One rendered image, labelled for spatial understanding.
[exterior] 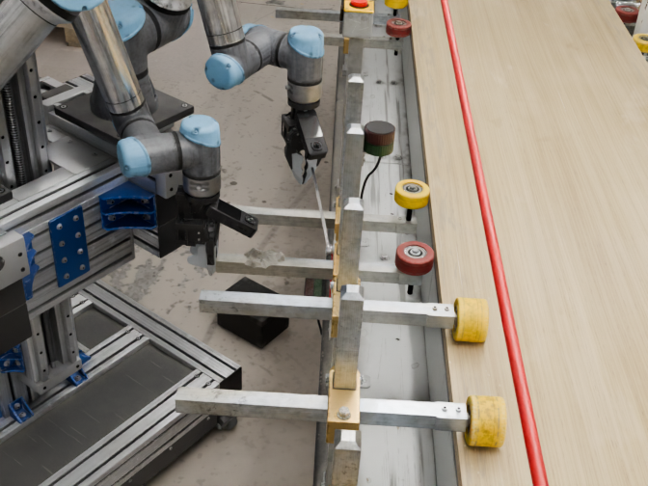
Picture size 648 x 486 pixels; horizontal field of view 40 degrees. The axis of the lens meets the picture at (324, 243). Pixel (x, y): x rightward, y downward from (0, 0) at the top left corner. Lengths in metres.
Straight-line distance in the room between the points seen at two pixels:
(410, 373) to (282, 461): 0.73
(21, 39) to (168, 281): 1.82
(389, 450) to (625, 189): 0.86
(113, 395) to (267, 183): 1.51
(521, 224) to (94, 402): 1.24
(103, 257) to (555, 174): 1.09
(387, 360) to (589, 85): 1.11
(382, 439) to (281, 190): 2.02
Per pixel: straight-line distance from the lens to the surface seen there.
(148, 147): 1.72
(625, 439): 1.59
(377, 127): 1.76
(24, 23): 1.55
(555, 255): 1.96
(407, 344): 2.08
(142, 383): 2.57
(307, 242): 3.44
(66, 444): 2.45
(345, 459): 1.20
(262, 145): 4.06
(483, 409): 1.46
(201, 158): 1.74
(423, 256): 1.87
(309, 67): 1.91
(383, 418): 1.46
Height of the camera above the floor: 2.00
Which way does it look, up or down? 36 degrees down
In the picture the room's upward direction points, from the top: 4 degrees clockwise
